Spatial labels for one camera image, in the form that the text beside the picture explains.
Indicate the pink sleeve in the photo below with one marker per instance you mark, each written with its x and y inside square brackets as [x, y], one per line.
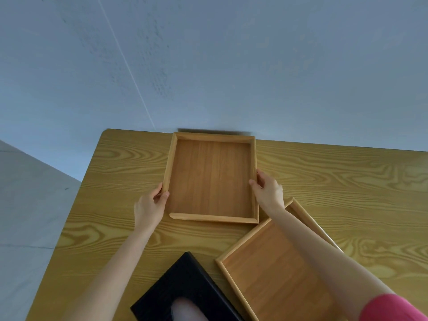
[394, 309]

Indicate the black tissue box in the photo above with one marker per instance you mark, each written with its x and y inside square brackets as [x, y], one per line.
[180, 280]

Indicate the person's right forearm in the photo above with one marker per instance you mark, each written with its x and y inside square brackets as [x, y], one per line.
[321, 254]

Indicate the white tissue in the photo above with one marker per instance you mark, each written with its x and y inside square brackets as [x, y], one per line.
[190, 310]

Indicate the person's right hand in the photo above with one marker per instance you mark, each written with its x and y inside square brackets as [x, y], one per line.
[270, 195]

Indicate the person's right thumb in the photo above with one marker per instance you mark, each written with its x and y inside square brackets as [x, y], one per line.
[255, 187]

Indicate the person's left hand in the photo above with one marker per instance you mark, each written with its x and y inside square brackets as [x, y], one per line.
[147, 210]

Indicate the person's left thumb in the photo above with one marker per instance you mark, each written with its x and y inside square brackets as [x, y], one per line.
[165, 198]

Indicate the wooden tray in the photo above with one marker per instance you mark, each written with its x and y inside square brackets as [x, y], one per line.
[210, 177]
[270, 277]

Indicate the person's left forearm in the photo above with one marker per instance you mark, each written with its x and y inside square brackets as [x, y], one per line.
[113, 277]

